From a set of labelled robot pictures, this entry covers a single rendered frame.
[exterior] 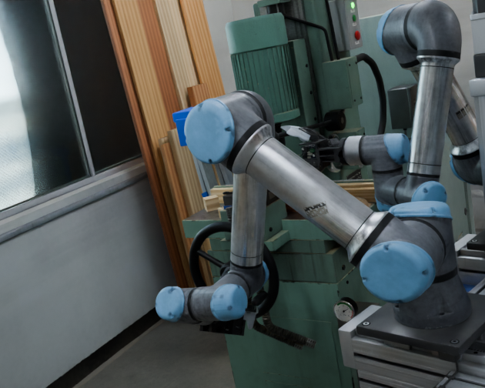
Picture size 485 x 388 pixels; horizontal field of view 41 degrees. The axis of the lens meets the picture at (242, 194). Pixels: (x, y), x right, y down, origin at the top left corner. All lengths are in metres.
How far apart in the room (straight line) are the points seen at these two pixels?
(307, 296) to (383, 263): 0.81
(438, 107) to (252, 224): 0.49
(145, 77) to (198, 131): 2.23
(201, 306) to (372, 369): 0.39
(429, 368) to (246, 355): 0.90
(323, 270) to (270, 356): 0.38
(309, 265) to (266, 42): 0.64
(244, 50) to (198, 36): 2.04
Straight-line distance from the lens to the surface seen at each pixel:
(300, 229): 1.85
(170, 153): 3.35
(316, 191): 1.18
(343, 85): 2.05
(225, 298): 1.37
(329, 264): 1.85
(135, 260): 3.52
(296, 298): 1.95
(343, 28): 2.14
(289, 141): 2.08
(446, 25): 1.55
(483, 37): 1.41
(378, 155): 1.62
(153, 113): 3.44
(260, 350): 2.11
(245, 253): 1.45
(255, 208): 1.41
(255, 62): 1.90
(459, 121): 1.74
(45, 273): 3.07
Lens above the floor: 1.41
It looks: 13 degrees down
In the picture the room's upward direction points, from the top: 11 degrees counter-clockwise
